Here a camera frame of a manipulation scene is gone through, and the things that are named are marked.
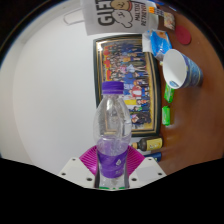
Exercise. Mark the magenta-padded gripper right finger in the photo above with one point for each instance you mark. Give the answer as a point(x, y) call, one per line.
point(150, 170)

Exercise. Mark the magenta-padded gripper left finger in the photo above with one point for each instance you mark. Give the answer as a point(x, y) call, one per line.
point(73, 170)

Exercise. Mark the clear purple-label water bottle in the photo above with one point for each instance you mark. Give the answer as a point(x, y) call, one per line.
point(112, 133)

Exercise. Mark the dark blue pump bottle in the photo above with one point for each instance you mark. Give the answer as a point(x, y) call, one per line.
point(155, 156)

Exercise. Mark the dark bottle with yellow label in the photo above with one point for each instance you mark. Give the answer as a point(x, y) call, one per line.
point(151, 144)

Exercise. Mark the framed group photo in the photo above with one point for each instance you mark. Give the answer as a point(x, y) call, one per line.
point(136, 66)

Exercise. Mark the blue patterned paper cup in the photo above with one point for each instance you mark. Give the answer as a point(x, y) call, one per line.
point(186, 71)

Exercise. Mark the flat round red coaster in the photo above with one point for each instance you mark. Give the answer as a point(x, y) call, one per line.
point(183, 35)

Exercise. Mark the small flat snack pack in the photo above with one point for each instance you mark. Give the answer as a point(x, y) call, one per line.
point(169, 21)

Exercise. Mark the white paper gift bag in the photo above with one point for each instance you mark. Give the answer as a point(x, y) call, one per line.
point(113, 16)

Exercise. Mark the colourful puzzle cube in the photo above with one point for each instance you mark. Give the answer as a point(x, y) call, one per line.
point(156, 10)

